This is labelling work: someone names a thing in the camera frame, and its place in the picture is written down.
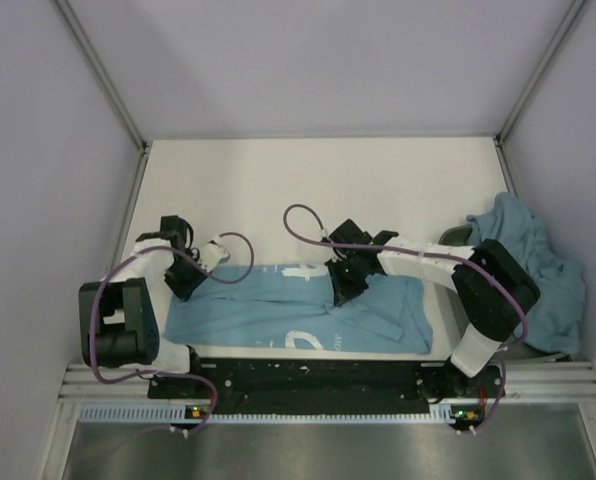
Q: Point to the aluminium frame post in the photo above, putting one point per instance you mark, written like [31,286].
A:
[556,44]
[99,72]

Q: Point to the light blue printed t-shirt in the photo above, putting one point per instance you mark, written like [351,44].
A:
[291,306]

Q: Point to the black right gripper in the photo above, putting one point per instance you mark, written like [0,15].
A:
[343,291]

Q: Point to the light blue plain t-shirt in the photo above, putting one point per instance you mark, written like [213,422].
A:
[555,320]

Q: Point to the aluminium frame post right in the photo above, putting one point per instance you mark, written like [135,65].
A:
[556,44]

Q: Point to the light blue cable duct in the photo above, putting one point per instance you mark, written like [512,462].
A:
[118,413]

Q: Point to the grey plastic tray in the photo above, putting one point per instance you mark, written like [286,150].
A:
[450,303]

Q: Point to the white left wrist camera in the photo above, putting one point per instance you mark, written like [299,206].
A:
[212,254]

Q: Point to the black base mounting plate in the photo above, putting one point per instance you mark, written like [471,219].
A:
[300,386]

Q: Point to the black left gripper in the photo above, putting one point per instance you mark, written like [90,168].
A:
[183,290]

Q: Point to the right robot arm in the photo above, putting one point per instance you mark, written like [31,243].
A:
[495,291]

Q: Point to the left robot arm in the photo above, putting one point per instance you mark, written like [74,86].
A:
[125,330]

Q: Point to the aluminium frame post left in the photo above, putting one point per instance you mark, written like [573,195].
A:
[99,72]

